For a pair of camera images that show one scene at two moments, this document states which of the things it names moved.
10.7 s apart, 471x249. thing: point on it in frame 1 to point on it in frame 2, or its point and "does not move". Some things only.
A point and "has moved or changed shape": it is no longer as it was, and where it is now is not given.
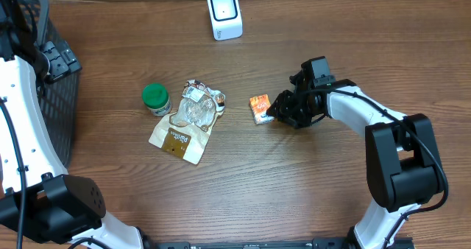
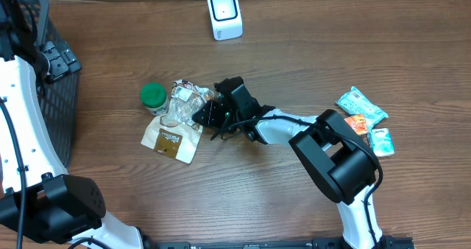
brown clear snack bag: x=185 y=133 has moved or changed shape
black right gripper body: x=299 y=108 to x=220 y=115
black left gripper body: x=61 y=64 does not move
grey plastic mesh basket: x=58 y=99 does not move
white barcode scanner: x=225 y=14 does not move
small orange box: x=259 y=106 has moved or changed shape
